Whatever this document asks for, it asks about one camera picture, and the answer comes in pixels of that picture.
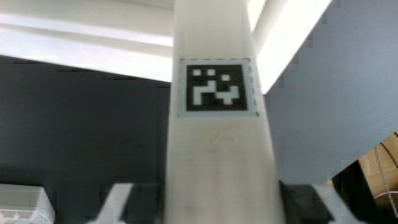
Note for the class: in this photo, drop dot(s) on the white right fence bar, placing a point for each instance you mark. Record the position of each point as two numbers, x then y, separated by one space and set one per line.
25 206

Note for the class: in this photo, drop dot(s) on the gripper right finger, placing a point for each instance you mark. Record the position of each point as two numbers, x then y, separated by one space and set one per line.
313 205

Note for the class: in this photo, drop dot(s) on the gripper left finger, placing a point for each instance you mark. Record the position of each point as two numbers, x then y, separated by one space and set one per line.
130 206

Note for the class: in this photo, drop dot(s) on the white desk tabletop tray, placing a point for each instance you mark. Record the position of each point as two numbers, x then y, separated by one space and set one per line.
116 35

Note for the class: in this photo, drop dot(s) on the white desk leg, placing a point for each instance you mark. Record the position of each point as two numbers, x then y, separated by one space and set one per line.
220 176

